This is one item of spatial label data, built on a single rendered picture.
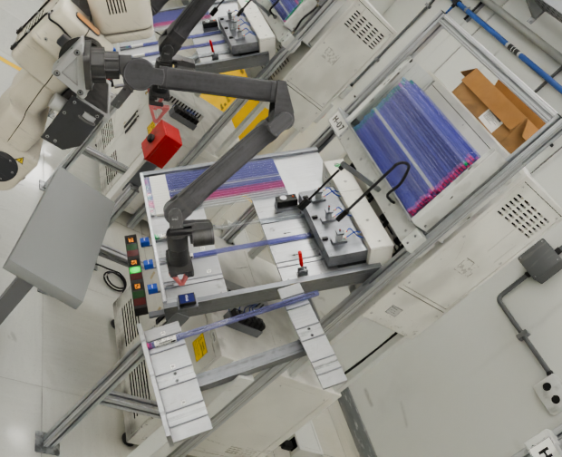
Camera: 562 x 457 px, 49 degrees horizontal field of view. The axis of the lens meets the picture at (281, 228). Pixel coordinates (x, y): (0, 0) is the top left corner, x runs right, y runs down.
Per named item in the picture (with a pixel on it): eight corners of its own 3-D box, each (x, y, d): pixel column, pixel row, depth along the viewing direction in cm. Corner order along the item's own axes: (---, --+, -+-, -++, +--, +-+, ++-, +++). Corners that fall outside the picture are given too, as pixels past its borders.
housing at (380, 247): (366, 279, 207) (371, 248, 198) (320, 189, 242) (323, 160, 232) (388, 275, 209) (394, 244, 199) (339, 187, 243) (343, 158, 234)
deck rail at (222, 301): (166, 321, 191) (163, 308, 187) (165, 316, 192) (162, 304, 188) (380, 279, 206) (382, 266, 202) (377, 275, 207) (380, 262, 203)
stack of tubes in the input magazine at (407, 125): (408, 214, 194) (475, 154, 184) (352, 127, 230) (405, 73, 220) (430, 229, 202) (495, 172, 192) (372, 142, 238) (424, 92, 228)
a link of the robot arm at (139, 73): (291, 79, 170) (300, 79, 161) (285, 129, 173) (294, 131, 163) (124, 57, 160) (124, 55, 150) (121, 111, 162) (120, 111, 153)
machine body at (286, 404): (116, 451, 231) (221, 354, 210) (103, 311, 281) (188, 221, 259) (242, 474, 271) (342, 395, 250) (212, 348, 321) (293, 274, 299)
